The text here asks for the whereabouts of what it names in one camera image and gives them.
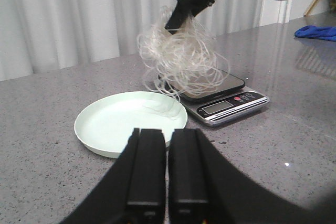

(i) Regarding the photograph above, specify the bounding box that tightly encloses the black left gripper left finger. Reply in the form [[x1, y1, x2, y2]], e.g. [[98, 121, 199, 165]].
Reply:
[[62, 129, 166, 223]]

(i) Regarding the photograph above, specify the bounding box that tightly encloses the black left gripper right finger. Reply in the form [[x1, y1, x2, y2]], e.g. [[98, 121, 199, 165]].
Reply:
[[168, 129, 335, 223]]

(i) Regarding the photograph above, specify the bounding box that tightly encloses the white translucent vermicelli bundle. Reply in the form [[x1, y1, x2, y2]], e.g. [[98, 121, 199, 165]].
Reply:
[[137, 6, 230, 101]]

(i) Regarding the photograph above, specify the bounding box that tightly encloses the pale green round plate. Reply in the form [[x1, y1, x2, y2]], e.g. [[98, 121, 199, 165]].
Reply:
[[74, 91, 188, 158]]

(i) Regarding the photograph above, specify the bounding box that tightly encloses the black silver kitchen scale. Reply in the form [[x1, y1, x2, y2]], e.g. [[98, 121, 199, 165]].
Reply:
[[165, 74, 270, 127]]

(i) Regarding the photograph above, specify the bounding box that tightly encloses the white pleated curtain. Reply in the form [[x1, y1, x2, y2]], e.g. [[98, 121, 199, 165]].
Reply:
[[1, 0, 312, 80]]

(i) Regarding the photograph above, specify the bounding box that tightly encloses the blue cloth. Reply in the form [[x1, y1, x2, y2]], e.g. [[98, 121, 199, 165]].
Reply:
[[295, 25, 335, 41]]

